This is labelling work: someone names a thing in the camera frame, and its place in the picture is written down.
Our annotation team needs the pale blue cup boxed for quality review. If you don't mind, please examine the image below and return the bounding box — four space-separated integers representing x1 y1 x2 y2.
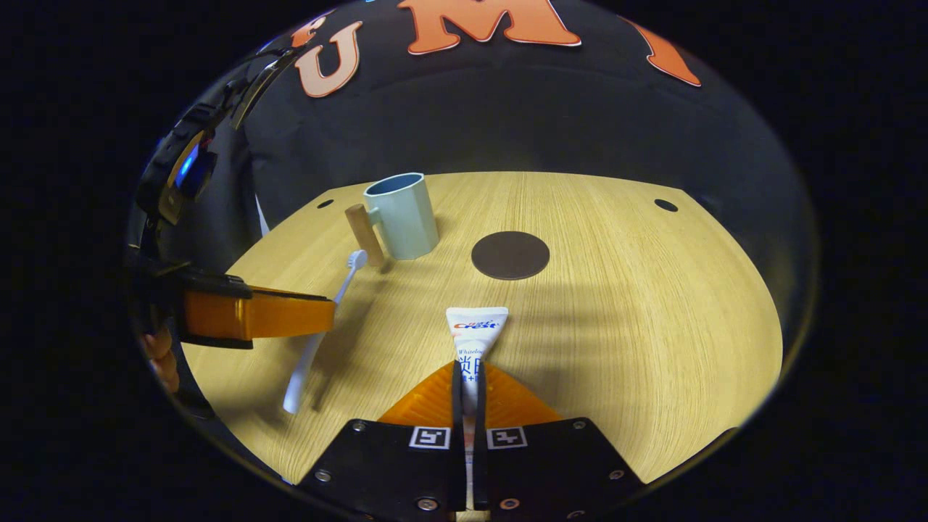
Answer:
347 173 440 269

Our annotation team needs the white toothbrush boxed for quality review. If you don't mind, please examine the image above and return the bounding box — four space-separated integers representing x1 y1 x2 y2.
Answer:
283 250 368 414

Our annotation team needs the dark brown round coaster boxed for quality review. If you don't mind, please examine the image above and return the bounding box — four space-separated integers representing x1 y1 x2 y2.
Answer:
471 231 550 281

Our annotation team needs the white toothpaste tube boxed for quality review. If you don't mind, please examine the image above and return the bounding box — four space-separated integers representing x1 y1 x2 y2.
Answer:
445 307 510 508

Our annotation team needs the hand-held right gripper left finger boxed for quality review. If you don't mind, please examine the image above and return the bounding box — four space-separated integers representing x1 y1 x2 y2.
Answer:
296 360 466 521

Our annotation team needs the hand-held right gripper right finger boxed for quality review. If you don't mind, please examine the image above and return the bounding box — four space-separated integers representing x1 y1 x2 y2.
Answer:
473 360 647 521

